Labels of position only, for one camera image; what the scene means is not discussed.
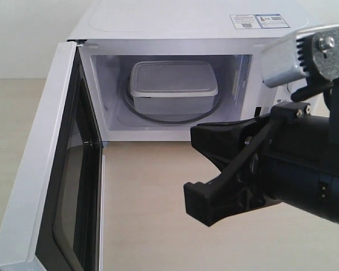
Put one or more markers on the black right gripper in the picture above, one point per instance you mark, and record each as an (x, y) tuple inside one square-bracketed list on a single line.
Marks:
[(285, 156)]

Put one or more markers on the white lidded plastic container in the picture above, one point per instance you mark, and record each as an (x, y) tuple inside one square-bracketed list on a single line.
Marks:
[(173, 87)]

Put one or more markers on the white microwave door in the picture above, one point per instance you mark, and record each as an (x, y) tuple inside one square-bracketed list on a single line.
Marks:
[(53, 216)]

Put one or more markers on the white Midea microwave body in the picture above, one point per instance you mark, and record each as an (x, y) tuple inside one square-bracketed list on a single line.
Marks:
[(115, 35)]

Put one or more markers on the glass turntable plate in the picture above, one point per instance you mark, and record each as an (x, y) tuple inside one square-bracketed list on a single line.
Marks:
[(161, 119)]

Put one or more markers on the blue bordered warning sticker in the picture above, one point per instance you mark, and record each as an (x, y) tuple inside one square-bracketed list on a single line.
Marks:
[(258, 21)]

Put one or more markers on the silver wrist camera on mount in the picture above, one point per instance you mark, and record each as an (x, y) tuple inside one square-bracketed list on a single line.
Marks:
[(309, 53)]

